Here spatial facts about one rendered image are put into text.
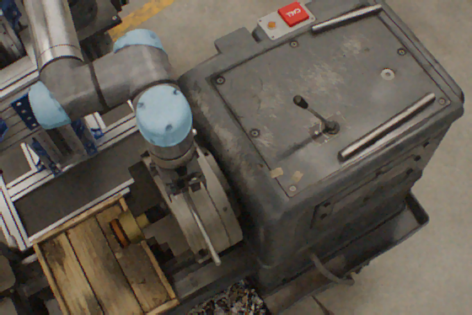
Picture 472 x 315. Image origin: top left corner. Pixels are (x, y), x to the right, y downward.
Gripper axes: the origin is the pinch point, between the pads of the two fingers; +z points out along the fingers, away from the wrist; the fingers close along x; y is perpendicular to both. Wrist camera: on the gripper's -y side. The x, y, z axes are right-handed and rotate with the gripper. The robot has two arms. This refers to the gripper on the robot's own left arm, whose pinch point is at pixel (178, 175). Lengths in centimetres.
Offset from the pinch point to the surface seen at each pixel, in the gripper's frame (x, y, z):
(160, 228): -7.8, 2.0, 25.5
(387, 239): 59, 23, 80
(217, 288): 0, 16, 64
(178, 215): -2.8, 3.5, 14.5
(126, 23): 12, -144, 151
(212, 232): 2.8, 9.1, 19.6
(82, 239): -31, -10, 49
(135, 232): -13.7, 0.4, 25.4
